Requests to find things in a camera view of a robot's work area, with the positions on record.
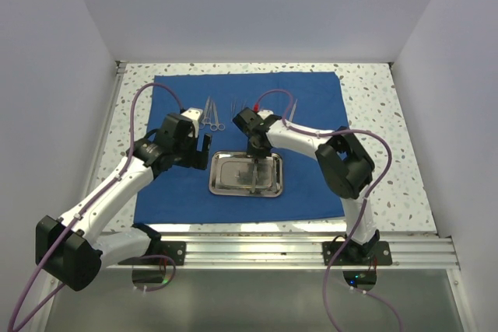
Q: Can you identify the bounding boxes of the stainless steel instrument tray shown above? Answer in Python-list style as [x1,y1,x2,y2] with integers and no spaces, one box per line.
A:
[209,151,283,197]

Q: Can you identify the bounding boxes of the steel forceps with ring handles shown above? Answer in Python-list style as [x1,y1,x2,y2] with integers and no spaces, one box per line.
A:
[209,101,225,131]

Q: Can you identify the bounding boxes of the steel tweezers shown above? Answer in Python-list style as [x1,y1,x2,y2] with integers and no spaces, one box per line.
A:
[287,99,298,122]

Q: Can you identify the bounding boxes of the steel scalpel handle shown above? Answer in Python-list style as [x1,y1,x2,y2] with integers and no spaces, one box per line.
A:
[251,159,258,194]

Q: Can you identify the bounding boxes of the blue surgical drape cloth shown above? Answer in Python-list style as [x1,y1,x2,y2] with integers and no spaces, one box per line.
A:
[135,72,348,224]

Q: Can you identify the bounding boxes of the steel surgical scissors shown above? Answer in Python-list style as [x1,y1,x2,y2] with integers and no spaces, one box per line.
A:
[199,96,212,128]

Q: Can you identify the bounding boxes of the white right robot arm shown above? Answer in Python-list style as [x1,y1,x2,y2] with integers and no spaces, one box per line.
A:
[233,107,380,264]

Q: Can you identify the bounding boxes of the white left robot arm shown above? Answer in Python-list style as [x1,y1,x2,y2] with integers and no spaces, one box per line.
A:
[35,108,212,292]

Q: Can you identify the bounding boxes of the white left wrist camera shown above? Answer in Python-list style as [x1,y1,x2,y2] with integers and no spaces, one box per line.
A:
[182,107,204,132]

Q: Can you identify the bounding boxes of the left side aluminium rail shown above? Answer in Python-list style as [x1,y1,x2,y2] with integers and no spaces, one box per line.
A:
[83,61,128,195]

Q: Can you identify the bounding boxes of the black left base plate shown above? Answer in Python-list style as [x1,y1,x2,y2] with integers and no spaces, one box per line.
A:
[119,240,187,266]

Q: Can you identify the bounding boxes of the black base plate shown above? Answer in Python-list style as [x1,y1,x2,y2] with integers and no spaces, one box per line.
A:
[119,240,187,266]
[321,230,393,266]

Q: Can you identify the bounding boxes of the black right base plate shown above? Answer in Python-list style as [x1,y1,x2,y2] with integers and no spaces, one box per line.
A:
[321,230,393,266]

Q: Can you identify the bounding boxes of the aluminium frame rail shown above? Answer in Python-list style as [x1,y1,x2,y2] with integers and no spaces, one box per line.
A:
[50,230,460,271]

